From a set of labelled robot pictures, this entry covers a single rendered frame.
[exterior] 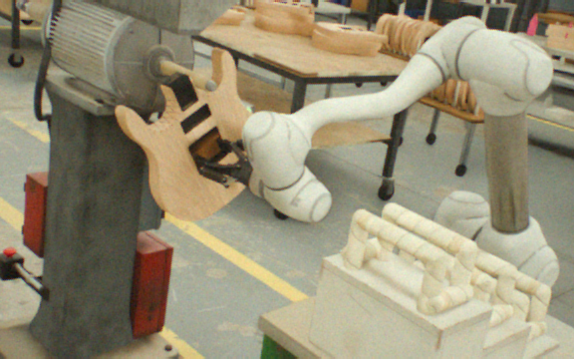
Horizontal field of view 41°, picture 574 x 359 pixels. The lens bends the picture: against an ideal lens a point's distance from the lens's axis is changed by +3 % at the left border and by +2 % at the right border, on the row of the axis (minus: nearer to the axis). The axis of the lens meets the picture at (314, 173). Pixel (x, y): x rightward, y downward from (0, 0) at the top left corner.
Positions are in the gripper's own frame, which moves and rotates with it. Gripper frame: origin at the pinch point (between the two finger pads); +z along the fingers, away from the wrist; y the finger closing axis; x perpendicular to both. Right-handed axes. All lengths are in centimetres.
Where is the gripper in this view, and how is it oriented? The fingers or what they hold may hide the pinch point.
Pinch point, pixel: (209, 151)
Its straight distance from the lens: 196.1
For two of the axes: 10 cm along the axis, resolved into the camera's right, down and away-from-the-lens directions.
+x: -2.2, -7.5, -6.3
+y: 6.8, -5.8, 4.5
